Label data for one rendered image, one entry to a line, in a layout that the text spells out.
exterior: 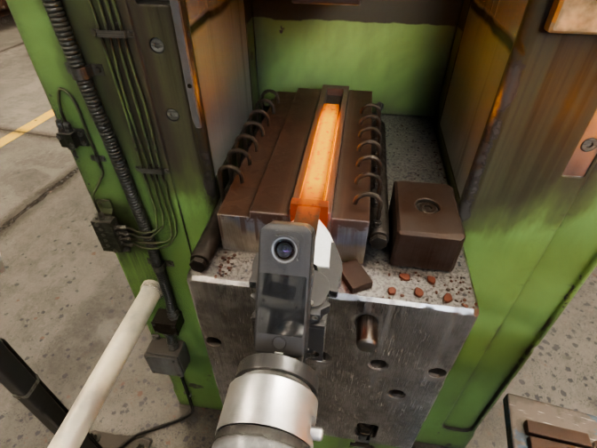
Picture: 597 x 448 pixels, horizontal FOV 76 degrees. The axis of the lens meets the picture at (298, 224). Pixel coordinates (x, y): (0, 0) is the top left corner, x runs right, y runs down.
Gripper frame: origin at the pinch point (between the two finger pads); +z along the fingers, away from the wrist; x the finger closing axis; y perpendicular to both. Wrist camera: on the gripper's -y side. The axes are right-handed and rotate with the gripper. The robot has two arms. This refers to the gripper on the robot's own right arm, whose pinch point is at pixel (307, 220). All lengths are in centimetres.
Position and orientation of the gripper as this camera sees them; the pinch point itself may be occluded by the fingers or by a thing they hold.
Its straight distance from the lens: 46.1
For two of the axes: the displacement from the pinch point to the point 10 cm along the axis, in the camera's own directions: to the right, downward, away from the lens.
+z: 1.5, -6.4, 7.6
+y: 0.0, 7.7, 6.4
